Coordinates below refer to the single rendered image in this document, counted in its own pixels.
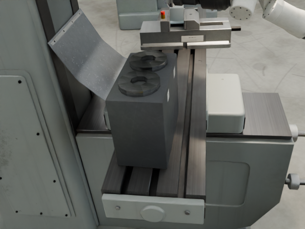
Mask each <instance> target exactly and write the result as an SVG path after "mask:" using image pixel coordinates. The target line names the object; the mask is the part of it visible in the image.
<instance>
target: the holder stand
mask: <svg viewBox="0 0 305 229"><path fill-rule="evenodd" d="M105 102H106V107H107V112H108V118H109V123H110V128H111V133H112V138H113V144H114V149H115V154H116V159H117V164H118V165H124V166H134V167H145V168H156V169H167V167H168V162H169V158H170V153H171V148H172V142H173V137H174V133H175V128H176V123H177V117H178V86H177V54H176V53H163V52H160V51H156V50H145V51H141V52H137V53H130V55H129V57H128V58H127V60H126V62H125V64H124V66H123V68H122V70H121V71H120V73H119V75H118V77H117V79H116V81H115V83H114V85H113V86H112V88H111V90H110V92H109V94H108V96H107V98H106V100H105Z"/></svg>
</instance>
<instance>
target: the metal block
mask: <svg viewBox="0 0 305 229"><path fill-rule="evenodd" d="M169 9H170V24H183V23H184V5H182V6H177V5H176V6H174V7H170V8H169Z"/></svg>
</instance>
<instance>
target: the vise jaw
mask: <svg viewBox="0 0 305 229"><path fill-rule="evenodd" d="M185 29H186V30H200V20H199V13H198V12H197V11H196V10H195V9H185V10H184V30H185Z"/></svg>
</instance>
